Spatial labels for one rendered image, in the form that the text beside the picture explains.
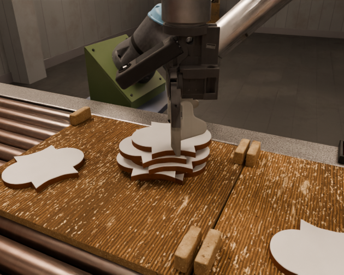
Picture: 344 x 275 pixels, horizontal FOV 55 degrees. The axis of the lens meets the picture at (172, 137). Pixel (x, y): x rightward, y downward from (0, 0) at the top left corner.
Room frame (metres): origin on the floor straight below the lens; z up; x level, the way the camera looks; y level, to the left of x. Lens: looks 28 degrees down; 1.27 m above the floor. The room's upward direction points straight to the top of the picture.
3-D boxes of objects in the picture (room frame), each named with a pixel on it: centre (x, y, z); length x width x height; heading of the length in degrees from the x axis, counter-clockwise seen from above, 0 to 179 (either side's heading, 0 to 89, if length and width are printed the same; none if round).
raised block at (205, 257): (0.30, -0.05, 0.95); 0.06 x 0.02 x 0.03; 156
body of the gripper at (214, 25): (0.53, -0.03, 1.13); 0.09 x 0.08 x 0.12; 94
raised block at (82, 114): (0.71, 0.22, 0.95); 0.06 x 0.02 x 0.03; 155
